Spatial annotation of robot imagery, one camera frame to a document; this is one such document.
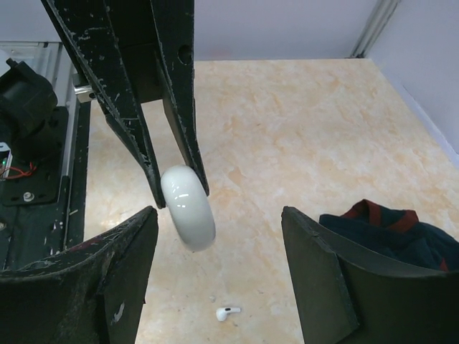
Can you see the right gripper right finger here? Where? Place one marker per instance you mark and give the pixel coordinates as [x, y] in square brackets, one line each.
[346, 293]

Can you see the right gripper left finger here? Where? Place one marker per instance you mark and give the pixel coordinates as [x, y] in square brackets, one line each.
[93, 292]

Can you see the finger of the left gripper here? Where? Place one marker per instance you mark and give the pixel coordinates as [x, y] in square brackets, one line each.
[87, 33]
[174, 30]

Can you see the white earbud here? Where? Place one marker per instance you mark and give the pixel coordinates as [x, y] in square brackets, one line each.
[223, 312]

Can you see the white earbud case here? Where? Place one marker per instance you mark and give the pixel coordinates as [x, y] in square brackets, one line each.
[189, 207]

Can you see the dark navy folded cloth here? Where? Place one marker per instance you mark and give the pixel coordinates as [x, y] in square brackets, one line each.
[397, 234]

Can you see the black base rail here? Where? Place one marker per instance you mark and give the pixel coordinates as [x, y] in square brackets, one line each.
[44, 214]

